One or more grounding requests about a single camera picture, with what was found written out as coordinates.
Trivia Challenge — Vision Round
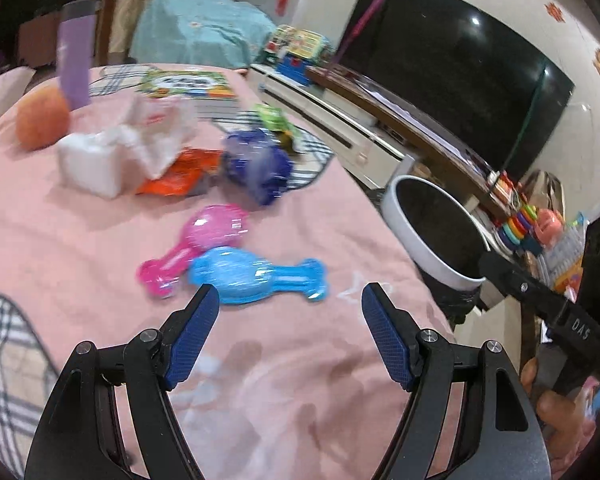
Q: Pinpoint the rainbow stacking ring toy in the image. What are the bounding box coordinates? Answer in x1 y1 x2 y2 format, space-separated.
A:
495 205 541 253

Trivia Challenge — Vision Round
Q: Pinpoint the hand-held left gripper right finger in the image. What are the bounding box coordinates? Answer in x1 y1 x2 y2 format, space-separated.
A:
361 282 551 480

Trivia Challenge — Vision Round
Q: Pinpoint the white tissue pack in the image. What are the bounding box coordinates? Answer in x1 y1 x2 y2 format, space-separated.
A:
57 127 131 198

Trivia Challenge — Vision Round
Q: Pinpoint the pink plastic rattle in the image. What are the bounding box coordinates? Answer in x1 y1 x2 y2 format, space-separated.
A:
136 204 252 301

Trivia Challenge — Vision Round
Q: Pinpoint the blue plastic rattle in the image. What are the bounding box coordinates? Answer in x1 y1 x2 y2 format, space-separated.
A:
187 247 329 306

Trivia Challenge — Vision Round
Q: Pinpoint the beige bag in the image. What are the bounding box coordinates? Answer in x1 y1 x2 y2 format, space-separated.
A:
522 170 566 211

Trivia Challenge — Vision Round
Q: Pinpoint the large black television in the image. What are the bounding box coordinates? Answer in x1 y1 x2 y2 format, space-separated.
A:
337 0 576 181

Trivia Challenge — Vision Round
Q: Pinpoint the blue wrapper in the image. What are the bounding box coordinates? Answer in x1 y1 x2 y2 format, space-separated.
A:
221 129 293 206

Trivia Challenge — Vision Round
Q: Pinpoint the white trash bin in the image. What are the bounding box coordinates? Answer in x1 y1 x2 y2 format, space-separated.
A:
382 175 492 291

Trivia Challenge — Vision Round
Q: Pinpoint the black bin bag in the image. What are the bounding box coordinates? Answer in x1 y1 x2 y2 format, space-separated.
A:
370 187 486 333

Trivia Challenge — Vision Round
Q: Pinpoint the green yellow snack wrapper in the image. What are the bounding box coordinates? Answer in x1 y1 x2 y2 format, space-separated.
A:
255 104 301 153

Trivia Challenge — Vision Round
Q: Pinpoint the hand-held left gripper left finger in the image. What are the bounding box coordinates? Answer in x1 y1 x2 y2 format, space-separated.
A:
24 283 221 480

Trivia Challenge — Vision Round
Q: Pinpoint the teal furniture cover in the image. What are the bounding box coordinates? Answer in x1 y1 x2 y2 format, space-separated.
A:
130 0 278 68

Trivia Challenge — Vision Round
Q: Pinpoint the purple bottle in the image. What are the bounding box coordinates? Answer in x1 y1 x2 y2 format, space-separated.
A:
57 1 98 110

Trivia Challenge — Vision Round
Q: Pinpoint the blue toy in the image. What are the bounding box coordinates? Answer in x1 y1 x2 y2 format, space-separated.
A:
275 55 313 81

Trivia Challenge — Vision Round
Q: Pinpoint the white TV cabinet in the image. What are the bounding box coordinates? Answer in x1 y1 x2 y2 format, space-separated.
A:
250 62 521 221

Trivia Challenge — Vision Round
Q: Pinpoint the pink blanket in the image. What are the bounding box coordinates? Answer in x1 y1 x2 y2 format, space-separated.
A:
0 62 461 480

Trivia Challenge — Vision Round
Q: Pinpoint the clear plastic box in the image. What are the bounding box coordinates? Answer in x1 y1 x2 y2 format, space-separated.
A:
545 220 588 291

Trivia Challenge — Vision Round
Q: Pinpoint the stack of children's books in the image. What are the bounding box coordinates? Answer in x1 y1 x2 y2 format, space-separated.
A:
140 69 238 106

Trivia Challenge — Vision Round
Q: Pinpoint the pink plastic toy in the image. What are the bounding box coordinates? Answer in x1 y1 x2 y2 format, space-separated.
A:
537 207 566 246

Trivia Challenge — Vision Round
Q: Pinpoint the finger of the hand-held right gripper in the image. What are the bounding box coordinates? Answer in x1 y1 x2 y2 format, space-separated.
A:
479 251 569 327

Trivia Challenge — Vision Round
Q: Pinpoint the pink stick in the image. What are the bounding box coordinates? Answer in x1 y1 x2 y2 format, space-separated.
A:
332 0 398 68

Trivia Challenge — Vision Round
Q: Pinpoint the wooden framed glass door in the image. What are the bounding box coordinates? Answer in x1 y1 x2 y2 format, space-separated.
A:
0 0 121 73

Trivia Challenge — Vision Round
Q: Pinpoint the colourful toy activity cube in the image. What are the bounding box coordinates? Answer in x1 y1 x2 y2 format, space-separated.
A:
265 25 333 61

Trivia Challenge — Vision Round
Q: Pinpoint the peach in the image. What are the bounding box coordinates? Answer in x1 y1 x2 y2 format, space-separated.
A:
15 85 72 151

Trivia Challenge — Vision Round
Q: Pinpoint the person's right hand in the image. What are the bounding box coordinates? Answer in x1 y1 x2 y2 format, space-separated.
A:
520 357 596 461

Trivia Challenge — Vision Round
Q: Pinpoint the orange red snack packet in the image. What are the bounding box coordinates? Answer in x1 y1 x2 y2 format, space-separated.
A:
135 149 221 197

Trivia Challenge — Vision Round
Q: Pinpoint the sofa with pink cover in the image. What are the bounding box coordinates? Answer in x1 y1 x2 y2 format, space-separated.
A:
0 65 36 126

